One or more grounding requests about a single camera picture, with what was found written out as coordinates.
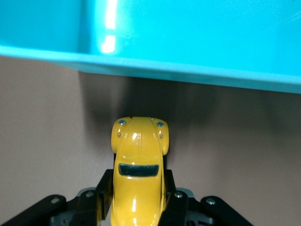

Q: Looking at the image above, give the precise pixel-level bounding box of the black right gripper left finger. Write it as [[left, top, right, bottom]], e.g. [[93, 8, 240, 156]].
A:
[[0, 168, 115, 226]]

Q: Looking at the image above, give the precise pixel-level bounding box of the teal plastic bin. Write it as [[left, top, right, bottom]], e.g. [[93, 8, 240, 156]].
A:
[[0, 0, 301, 95]]

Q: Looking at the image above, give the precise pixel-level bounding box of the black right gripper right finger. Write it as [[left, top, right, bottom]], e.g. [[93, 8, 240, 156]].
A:
[[159, 169, 255, 226]]

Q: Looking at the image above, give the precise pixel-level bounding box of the yellow beetle toy car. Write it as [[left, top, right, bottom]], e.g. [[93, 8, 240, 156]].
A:
[[110, 115, 171, 226]]

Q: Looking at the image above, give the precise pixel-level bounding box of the brown table mat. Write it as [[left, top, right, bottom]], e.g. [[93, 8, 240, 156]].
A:
[[0, 53, 301, 226]]

